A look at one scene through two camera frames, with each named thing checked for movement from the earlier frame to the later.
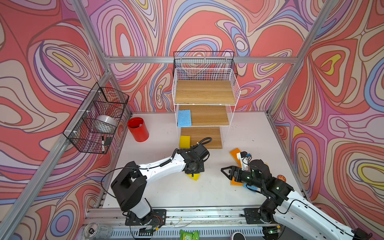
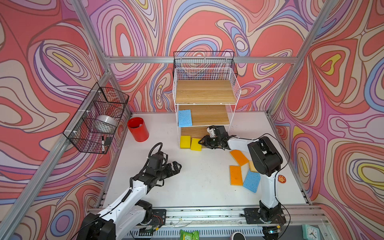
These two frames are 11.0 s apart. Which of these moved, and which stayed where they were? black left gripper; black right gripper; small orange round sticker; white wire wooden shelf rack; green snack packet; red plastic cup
Moved: black right gripper; black left gripper
Stayed: green snack packet; red plastic cup; small orange round sticker; white wire wooden shelf rack
